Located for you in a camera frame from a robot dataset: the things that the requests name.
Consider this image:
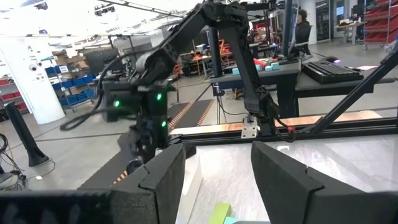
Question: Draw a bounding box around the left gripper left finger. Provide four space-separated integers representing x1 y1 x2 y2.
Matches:
110 142 187 224

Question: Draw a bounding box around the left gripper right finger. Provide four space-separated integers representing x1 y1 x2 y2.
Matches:
251 140 358 224

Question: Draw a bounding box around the green block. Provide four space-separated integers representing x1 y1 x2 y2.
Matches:
207 202 233 224

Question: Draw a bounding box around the blue storage bin shelf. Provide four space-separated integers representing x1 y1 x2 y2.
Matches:
45 63 97 110

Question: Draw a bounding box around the dark side table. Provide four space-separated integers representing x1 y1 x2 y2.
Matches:
210 60 302 119

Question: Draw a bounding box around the dark grey desk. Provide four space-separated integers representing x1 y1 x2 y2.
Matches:
294 67 397 96

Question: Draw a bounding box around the black diagonal strut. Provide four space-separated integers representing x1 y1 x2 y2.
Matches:
309 51 398 134

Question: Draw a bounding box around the black keyboard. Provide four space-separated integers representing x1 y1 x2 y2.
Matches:
301 59 364 84

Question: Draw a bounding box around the white pillar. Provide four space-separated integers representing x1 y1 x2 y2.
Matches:
0 37 66 125

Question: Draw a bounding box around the black floor stand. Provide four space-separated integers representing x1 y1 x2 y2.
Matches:
4 101 50 167

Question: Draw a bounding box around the red storage bin shelf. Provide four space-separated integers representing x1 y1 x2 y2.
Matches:
0 77 29 114

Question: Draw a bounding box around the person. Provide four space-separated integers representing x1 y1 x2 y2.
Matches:
294 8 313 57

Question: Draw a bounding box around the red storage bin rack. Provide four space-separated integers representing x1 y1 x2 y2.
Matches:
362 0 398 52

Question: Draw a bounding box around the metal mounting bracket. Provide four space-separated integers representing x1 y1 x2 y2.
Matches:
241 116 259 140

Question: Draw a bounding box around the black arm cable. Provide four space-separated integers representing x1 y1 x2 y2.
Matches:
58 55 137 131

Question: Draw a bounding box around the black aluminium table frame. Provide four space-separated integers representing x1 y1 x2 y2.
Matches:
169 116 398 147

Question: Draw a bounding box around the dark blue post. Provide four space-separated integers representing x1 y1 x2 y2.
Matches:
281 0 301 58
208 26 223 78

